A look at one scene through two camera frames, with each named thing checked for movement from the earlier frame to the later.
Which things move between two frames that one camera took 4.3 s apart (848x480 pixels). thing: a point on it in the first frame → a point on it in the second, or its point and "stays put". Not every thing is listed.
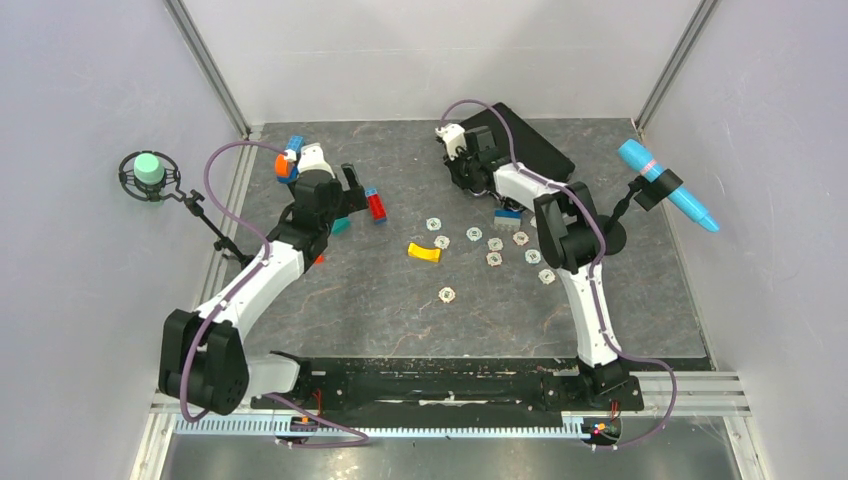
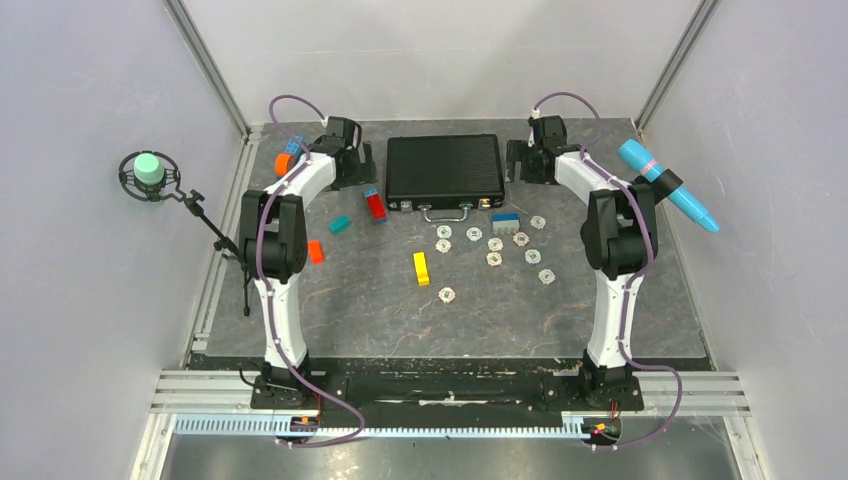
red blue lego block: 377,206 stays put
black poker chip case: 531,151 → 444,175
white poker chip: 433,223 → 444,231
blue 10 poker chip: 474,234 stays put
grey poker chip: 546,276 stays put
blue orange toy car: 285,168 stays put
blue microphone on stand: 655,185 stays put
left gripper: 355,198 → 357,177
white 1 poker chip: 442,241 stays put
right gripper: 451,166 → 517,152
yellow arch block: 430,254 → 421,268
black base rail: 441,391 stays put
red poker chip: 520,238 stays put
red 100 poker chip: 494,259 stays put
